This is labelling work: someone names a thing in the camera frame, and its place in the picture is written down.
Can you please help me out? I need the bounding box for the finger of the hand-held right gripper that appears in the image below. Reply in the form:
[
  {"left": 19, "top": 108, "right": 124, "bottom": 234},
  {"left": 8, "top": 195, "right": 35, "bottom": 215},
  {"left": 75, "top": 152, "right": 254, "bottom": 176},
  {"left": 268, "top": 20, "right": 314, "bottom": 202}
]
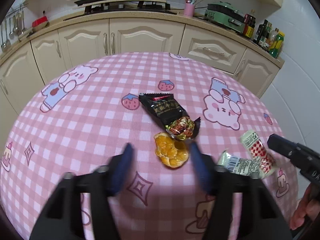
[{"left": 267, "top": 134, "right": 305, "bottom": 165}]

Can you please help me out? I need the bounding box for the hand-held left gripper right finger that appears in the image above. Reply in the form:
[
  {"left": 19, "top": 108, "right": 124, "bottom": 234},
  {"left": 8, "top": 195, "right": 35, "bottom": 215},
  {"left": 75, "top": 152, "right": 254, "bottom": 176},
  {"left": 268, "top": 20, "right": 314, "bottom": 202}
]
[{"left": 190, "top": 142, "right": 278, "bottom": 240}]

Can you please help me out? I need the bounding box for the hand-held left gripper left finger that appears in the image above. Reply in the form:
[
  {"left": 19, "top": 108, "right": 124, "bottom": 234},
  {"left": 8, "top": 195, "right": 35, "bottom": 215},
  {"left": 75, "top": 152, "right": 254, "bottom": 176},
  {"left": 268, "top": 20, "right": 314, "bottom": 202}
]
[{"left": 44, "top": 142, "right": 136, "bottom": 240}]

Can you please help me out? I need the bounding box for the red checkered green wrapper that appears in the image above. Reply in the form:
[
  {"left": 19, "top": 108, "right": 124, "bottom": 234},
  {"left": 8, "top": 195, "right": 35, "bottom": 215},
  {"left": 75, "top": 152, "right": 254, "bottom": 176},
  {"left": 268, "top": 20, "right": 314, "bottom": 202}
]
[{"left": 240, "top": 130, "right": 277, "bottom": 174}]

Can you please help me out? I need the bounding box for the person's right hand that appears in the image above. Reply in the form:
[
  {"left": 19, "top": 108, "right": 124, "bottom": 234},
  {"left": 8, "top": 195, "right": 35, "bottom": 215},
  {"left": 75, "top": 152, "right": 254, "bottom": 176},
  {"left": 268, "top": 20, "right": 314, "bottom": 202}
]
[{"left": 289, "top": 184, "right": 320, "bottom": 230}]

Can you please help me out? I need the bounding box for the green white barcode wrapper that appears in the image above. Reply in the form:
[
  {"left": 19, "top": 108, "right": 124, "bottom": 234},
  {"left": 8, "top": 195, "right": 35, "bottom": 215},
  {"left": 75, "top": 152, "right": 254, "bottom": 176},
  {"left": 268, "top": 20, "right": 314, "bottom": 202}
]
[{"left": 217, "top": 150, "right": 263, "bottom": 180}]

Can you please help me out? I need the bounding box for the pink checkered tablecloth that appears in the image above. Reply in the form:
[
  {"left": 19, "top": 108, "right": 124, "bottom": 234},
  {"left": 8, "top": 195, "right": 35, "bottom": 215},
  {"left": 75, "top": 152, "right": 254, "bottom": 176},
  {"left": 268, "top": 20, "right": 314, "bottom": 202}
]
[{"left": 0, "top": 52, "right": 300, "bottom": 240}]

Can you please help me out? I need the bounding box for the black snack wrapper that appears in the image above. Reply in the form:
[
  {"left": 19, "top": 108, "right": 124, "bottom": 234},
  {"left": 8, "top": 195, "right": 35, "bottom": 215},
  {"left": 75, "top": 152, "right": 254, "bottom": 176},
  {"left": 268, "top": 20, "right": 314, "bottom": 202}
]
[{"left": 139, "top": 92, "right": 202, "bottom": 140}]

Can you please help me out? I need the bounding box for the green yellow plastic bottle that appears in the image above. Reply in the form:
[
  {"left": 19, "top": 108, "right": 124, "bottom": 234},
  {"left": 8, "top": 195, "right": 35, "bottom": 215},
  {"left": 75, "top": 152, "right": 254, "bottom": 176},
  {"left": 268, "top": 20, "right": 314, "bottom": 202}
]
[{"left": 269, "top": 31, "right": 285, "bottom": 58}]

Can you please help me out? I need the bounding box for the clear orange cap bottle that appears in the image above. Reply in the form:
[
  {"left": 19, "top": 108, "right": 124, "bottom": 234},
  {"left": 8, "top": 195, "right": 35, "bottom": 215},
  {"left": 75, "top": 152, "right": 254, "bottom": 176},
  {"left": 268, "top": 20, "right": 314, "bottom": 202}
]
[{"left": 267, "top": 28, "right": 278, "bottom": 52}]

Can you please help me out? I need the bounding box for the dark soy sauce bottle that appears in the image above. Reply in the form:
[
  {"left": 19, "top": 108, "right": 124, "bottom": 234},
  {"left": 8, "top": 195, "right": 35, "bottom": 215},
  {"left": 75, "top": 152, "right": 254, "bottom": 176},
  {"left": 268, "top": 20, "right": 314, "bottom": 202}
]
[{"left": 244, "top": 10, "right": 256, "bottom": 39}]

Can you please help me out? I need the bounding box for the cream kitchen cabinet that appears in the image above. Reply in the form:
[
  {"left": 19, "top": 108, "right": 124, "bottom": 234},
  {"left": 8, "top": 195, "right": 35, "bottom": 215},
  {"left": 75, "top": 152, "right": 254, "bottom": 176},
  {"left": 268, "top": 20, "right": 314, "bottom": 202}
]
[{"left": 0, "top": 12, "right": 285, "bottom": 135}]

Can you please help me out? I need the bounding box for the green electric grill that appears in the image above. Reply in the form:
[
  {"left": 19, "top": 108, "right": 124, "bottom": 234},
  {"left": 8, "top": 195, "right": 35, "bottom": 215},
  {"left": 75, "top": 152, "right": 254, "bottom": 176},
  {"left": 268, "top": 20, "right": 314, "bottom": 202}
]
[{"left": 204, "top": 2, "right": 247, "bottom": 33}]

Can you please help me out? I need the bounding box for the pink utensil holder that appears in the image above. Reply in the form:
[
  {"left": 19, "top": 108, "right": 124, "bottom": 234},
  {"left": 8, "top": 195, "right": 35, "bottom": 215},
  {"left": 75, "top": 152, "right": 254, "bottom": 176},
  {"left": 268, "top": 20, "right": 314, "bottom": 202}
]
[{"left": 184, "top": 0, "right": 195, "bottom": 17}]

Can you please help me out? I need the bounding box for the black gas stove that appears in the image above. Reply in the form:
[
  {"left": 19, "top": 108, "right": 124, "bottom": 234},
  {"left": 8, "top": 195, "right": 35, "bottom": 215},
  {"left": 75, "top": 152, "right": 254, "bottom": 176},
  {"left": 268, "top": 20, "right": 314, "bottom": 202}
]
[{"left": 74, "top": 0, "right": 178, "bottom": 15}]

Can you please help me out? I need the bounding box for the red dish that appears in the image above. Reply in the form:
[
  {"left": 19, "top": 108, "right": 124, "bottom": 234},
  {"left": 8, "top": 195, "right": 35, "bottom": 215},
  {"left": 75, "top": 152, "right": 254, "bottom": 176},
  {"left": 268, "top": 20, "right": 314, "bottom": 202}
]
[{"left": 32, "top": 17, "right": 48, "bottom": 28}]

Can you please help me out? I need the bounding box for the hanging steel ladle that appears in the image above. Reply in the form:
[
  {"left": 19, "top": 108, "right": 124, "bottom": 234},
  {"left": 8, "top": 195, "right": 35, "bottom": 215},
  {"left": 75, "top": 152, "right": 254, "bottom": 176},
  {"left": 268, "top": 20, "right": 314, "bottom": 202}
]
[
  {"left": 12, "top": 15, "right": 20, "bottom": 35},
  {"left": 7, "top": 17, "right": 14, "bottom": 39},
  {"left": 1, "top": 22, "right": 8, "bottom": 53},
  {"left": 19, "top": 11, "right": 27, "bottom": 35}
]

